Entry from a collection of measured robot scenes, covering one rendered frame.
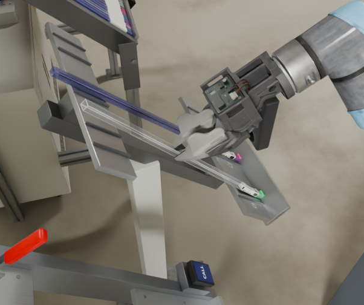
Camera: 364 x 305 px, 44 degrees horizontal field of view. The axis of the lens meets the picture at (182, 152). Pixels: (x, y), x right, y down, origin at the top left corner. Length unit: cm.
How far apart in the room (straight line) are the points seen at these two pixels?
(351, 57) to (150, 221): 57
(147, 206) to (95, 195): 89
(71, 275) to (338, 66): 48
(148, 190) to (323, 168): 119
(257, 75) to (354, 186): 135
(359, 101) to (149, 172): 41
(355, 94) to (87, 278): 48
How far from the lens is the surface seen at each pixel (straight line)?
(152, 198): 96
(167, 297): 78
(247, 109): 67
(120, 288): 72
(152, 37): 255
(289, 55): 69
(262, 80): 69
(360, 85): 73
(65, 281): 66
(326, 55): 69
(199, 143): 70
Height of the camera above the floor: 153
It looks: 51 degrees down
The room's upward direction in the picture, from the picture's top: straight up
